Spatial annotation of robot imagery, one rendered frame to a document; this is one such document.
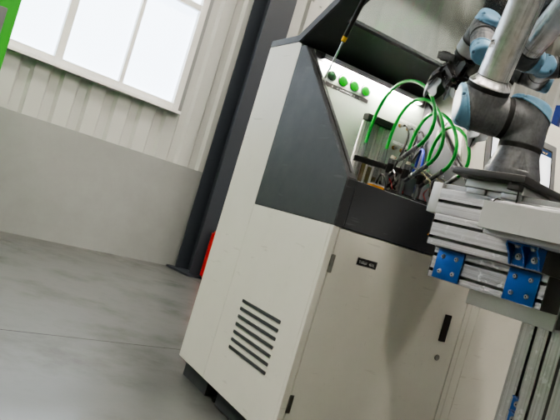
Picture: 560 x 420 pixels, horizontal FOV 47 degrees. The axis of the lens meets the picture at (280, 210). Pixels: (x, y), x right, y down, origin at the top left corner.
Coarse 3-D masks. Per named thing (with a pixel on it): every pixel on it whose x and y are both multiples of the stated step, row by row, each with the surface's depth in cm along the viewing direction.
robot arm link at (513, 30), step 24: (528, 0) 159; (504, 24) 163; (528, 24) 161; (504, 48) 164; (480, 72) 170; (504, 72) 167; (456, 96) 178; (480, 96) 169; (504, 96) 169; (456, 120) 175; (480, 120) 172; (504, 120) 171
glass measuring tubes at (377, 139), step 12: (384, 120) 271; (360, 132) 269; (372, 132) 270; (384, 132) 274; (360, 144) 268; (372, 144) 273; (384, 144) 273; (372, 156) 271; (360, 168) 270; (372, 168) 274; (360, 180) 270; (372, 180) 273
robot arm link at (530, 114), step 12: (516, 96) 174; (528, 96) 172; (516, 108) 171; (528, 108) 171; (540, 108) 171; (516, 120) 171; (528, 120) 171; (540, 120) 171; (504, 132) 173; (516, 132) 172; (528, 132) 171; (540, 132) 171; (540, 144) 172
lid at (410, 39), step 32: (352, 0) 234; (384, 0) 236; (416, 0) 236; (448, 0) 236; (480, 0) 236; (320, 32) 250; (352, 32) 249; (384, 32) 252; (416, 32) 252; (448, 32) 251; (352, 64) 266; (384, 64) 266; (416, 64) 266
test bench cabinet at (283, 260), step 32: (256, 224) 249; (288, 224) 229; (320, 224) 211; (256, 256) 243; (288, 256) 223; (320, 256) 207; (256, 288) 236; (288, 288) 218; (320, 288) 206; (224, 320) 251; (256, 320) 231; (288, 320) 213; (224, 352) 244; (256, 352) 225; (288, 352) 208; (224, 384) 238; (256, 384) 219; (288, 384) 204; (448, 384) 238; (256, 416) 214
